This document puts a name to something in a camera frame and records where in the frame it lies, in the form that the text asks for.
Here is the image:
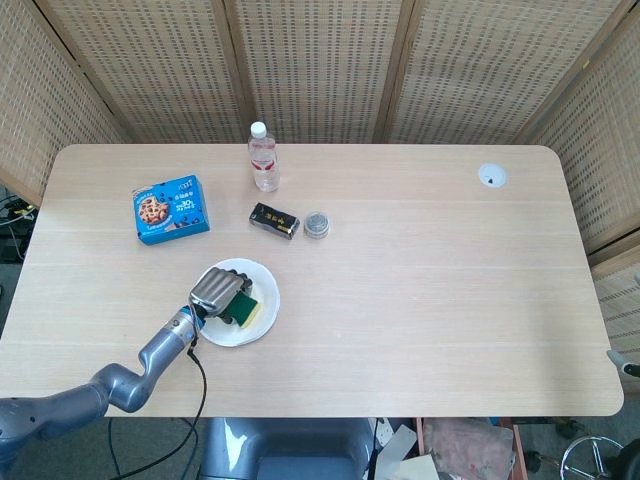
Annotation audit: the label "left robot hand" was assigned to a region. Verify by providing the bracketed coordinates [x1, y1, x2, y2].
[187, 267, 254, 326]

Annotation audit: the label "green yellow sponge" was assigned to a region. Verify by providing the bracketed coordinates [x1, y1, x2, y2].
[228, 291, 262, 331]

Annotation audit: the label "white paper plate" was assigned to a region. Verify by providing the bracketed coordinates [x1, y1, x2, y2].
[195, 257, 282, 349]

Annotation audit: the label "small black carton box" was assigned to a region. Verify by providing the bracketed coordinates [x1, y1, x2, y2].
[248, 201, 302, 245]

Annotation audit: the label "blue cookie box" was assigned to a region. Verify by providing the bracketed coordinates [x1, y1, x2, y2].
[131, 173, 212, 247]

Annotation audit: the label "small clear glass jar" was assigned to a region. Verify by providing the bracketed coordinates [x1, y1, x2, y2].
[302, 210, 332, 240]

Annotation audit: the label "clear plastic water bottle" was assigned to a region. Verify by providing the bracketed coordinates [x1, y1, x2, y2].
[247, 121, 282, 193]

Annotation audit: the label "blue grey robot torso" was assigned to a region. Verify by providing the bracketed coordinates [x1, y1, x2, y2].
[198, 417, 379, 480]

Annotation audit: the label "woven bamboo screen panel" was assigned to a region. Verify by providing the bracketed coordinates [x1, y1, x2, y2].
[0, 0, 126, 209]
[519, 0, 640, 256]
[589, 244, 640, 371]
[222, 0, 419, 146]
[34, 0, 259, 146]
[384, 0, 626, 146]

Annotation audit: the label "white cardboard sheet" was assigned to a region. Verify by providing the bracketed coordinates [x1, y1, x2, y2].
[374, 423, 419, 480]

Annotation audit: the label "reddish brown storage box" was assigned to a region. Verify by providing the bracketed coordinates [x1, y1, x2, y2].
[415, 417, 527, 480]

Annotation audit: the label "chrome stool base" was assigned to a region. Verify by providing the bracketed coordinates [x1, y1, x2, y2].
[559, 433, 630, 480]

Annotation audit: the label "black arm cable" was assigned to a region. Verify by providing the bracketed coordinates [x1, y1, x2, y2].
[107, 344, 208, 480]

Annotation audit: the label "tangled floor cables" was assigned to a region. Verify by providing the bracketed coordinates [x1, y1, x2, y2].
[0, 193, 39, 262]

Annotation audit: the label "white table cable grommet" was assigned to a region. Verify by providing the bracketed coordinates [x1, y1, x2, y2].
[477, 163, 508, 190]

